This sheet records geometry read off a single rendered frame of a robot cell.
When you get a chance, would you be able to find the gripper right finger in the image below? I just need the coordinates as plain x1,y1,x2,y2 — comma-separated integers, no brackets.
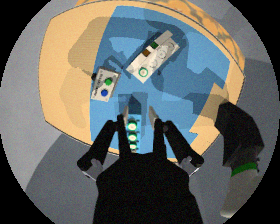
148,106,204,180

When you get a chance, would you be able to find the blue rectangular tube holder block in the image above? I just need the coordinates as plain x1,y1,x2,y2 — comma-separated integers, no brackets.
126,104,142,153

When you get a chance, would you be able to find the blue flat mat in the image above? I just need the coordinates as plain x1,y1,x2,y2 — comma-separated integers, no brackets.
89,5,230,154

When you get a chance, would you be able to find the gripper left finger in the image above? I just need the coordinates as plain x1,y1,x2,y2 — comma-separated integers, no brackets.
77,106,137,182

